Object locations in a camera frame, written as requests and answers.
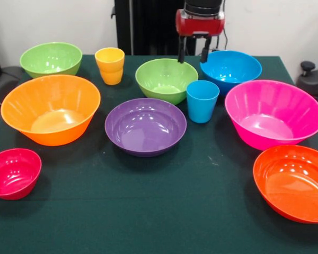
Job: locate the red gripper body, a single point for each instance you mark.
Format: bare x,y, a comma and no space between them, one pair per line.
200,25

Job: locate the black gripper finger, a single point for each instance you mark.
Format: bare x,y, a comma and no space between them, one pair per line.
206,51
181,51

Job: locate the green bowl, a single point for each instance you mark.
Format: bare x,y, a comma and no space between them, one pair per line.
50,58
165,79

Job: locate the blue bowl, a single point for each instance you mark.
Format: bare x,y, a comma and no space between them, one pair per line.
233,66

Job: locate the blue cup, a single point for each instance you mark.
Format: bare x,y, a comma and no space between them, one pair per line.
202,105

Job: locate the yellow cup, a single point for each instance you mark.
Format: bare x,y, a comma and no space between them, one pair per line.
110,68

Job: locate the purple bowl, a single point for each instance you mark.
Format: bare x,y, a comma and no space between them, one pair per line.
145,127

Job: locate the large magenta bowl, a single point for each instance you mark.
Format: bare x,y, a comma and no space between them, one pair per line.
273,113

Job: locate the black stand base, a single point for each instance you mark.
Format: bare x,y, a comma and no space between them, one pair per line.
5,82
312,79

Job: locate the large orange bowl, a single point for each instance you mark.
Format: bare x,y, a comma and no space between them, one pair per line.
50,105

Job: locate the dark green table cloth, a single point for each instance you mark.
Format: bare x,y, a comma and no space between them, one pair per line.
159,206

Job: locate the orange-red shallow bowl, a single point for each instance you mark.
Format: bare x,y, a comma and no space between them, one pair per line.
294,185

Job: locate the small crimson bowl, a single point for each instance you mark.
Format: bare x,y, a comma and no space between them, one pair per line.
13,172

